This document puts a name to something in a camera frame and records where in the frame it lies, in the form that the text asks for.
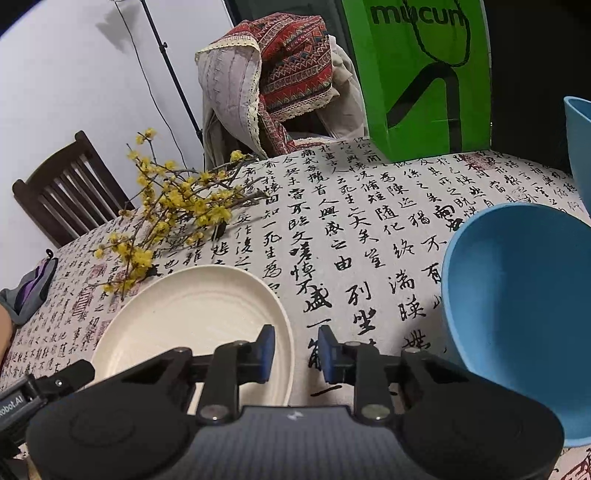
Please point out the black paper bag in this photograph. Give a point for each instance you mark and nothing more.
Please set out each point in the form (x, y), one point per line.
(531, 69)

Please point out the calligraphy print tablecloth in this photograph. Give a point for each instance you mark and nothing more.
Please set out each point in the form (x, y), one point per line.
(369, 230)

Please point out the blue bowl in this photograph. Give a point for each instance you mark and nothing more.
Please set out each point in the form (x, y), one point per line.
(521, 300)
(579, 143)

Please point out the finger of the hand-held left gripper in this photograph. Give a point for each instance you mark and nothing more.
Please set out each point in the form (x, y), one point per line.
(64, 376)

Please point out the grey purple pouch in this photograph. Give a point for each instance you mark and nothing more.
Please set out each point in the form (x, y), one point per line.
(27, 286)

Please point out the green paper bag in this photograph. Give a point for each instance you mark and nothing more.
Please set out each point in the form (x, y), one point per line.
(415, 92)

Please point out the dark wooden chair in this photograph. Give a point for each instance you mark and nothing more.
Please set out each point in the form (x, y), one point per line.
(69, 189)

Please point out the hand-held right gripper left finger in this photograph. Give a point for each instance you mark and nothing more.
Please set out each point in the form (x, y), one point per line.
(267, 355)

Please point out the dark sliding glass door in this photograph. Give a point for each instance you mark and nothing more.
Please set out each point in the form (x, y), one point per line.
(249, 7)

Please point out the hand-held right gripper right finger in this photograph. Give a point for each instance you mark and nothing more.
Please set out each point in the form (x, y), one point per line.
(327, 355)

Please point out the cream round plate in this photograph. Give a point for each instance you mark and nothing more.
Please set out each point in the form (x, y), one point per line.
(194, 318)

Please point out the yellow blossom branch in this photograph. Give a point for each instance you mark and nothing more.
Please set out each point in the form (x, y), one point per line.
(184, 203)

